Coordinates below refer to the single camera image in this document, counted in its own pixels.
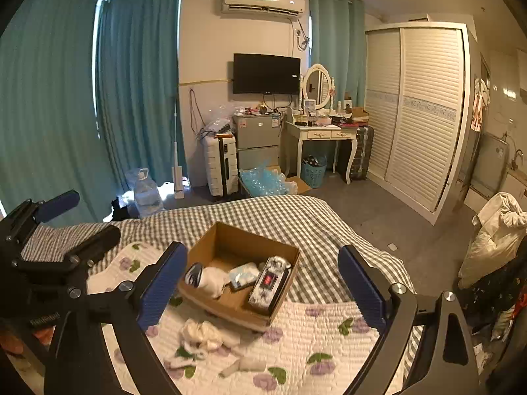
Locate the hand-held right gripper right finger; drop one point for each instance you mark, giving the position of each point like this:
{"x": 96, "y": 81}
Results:
{"x": 363, "y": 292}

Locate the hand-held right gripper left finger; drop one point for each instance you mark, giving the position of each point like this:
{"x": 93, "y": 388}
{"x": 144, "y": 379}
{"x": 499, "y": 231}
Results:
{"x": 161, "y": 286}

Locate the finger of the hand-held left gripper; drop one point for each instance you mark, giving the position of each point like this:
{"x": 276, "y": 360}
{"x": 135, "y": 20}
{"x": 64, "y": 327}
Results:
{"x": 57, "y": 203}
{"x": 95, "y": 240}

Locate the brown cardboard box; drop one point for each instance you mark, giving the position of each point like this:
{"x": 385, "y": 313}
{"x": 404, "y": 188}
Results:
{"x": 224, "y": 247}

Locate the grey striped sock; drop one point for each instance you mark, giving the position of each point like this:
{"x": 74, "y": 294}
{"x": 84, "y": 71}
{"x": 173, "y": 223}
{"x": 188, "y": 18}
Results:
{"x": 192, "y": 274}

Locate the black bag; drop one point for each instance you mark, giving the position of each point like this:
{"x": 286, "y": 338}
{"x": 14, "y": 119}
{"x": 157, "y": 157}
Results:
{"x": 120, "y": 210}

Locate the floral quilted blanket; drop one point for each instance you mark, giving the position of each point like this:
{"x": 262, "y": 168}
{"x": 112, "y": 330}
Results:
{"x": 313, "y": 331}

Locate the large clear water jug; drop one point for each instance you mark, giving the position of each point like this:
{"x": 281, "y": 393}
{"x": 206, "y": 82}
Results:
{"x": 147, "y": 197}

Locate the clear plastic packet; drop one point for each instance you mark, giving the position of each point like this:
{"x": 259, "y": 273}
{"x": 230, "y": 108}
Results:
{"x": 243, "y": 275}

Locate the wide teal curtain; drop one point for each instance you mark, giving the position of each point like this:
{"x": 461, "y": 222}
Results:
{"x": 45, "y": 111}

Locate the white flat mop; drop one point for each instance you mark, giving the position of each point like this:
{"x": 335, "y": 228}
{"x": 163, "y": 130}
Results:
{"x": 177, "y": 160}

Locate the grey checkered bed sheet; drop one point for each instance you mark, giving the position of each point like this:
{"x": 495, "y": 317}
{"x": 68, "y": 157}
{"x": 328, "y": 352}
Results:
{"x": 267, "y": 218}

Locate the flat floor cardboard box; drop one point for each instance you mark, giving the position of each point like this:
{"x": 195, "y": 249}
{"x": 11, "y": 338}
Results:
{"x": 299, "y": 184}

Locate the blue plastic basket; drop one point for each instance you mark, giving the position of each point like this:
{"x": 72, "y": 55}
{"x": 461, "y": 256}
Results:
{"x": 313, "y": 173}

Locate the dark clothes pile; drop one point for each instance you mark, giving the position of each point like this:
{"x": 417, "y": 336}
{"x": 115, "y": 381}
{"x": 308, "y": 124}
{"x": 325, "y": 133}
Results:
{"x": 494, "y": 308}

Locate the white suitcase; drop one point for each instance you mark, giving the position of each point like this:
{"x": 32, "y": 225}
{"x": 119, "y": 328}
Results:
{"x": 216, "y": 164}

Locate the pile of white clothes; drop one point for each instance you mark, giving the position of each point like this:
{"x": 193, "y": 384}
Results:
{"x": 490, "y": 238}

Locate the dark suitcase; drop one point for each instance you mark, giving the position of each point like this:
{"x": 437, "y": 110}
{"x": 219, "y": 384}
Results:
{"x": 362, "y": 152}

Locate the box of blue plastic bags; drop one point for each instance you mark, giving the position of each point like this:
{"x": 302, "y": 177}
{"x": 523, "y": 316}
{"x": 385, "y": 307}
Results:
{"x": 263, "y": 183}

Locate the white dressing table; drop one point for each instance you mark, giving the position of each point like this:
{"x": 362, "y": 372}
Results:
{"x": 317, "y": 133}

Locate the clear plastic bag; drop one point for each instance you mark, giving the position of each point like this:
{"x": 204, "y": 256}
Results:
{"x": 216, "y": 123}

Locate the grey mini fridge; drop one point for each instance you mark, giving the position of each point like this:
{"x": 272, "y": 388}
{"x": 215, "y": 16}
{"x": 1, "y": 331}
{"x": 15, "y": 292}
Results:
{"x": 255, "y": 140}

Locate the small open cardboard box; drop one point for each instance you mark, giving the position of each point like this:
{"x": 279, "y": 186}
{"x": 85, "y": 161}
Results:
{"x": 359, "y": 113}

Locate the white louvered wardrobe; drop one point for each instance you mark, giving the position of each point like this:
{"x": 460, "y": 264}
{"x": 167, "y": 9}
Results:
{"x": 424, "y": 123}

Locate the metal faucet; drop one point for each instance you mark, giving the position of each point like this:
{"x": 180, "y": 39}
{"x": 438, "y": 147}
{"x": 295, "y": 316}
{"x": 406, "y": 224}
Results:
{"x": 518, "y": 158}

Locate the oval white vanity mirror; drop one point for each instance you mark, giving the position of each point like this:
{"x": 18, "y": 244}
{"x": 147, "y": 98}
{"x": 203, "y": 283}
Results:
{"x": 317, "y": 84}

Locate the hanging clothes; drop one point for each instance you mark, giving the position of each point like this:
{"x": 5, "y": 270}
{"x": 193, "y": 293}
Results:
{"x": 481, "y": 98}

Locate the light teal curtain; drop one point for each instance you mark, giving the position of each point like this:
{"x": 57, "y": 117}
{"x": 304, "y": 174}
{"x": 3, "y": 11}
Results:
{"x": 335, "y": 49}

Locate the white air conditioner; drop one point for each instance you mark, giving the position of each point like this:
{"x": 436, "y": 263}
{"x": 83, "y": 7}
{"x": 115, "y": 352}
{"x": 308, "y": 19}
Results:
{"x": 263, "y": 3}

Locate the small photo frame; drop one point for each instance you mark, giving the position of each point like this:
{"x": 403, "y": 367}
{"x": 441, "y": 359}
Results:
{"x": 309, "y": 105}

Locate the black wall television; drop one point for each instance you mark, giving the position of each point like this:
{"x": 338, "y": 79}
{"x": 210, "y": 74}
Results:
{"x": 266, "y": 73}

